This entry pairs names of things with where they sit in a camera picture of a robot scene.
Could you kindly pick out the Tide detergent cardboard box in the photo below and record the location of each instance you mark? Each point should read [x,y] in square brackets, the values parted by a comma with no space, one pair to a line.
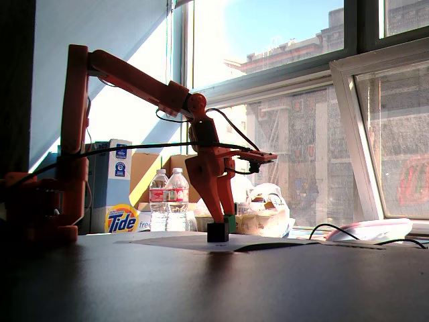
[117,188]

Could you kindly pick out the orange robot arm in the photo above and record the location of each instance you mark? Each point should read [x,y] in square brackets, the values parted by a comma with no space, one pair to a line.
[75,117]

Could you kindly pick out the open brown cardboard box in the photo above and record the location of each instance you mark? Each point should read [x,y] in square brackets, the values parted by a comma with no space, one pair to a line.
[144,174]

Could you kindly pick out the pink and white flat object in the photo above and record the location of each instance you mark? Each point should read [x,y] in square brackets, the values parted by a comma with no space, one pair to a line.
[372,228]

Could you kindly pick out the wrist camera on orange mount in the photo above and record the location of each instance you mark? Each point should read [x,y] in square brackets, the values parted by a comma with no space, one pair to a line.
[258,157]

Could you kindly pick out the crumpled plastic bag with items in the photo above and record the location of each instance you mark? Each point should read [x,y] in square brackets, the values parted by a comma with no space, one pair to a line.
[268,204]

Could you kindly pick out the low cardboard tray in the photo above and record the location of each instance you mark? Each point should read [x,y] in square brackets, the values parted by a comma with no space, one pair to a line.
[248,225]

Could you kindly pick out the small drink can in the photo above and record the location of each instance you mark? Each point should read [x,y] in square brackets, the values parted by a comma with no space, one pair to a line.
[242,208]

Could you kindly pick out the leaning white window frame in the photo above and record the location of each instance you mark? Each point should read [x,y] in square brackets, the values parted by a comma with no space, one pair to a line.
[348,134]

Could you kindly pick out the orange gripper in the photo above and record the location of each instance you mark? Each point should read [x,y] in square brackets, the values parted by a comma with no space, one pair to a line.
[208,168]

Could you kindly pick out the clear plastic water bottle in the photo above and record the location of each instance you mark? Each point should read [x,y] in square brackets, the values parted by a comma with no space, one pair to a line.
[157,201]
[177,201]

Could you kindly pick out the green cube with round recess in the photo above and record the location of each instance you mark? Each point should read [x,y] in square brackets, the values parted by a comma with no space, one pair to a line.
[231,223]

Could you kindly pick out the flat paper grid sheet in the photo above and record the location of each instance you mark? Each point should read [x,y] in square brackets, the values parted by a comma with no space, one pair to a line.
[187,242]

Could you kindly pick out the small dark cube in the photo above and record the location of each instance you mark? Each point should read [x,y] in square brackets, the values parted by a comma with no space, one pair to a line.
[218,232]

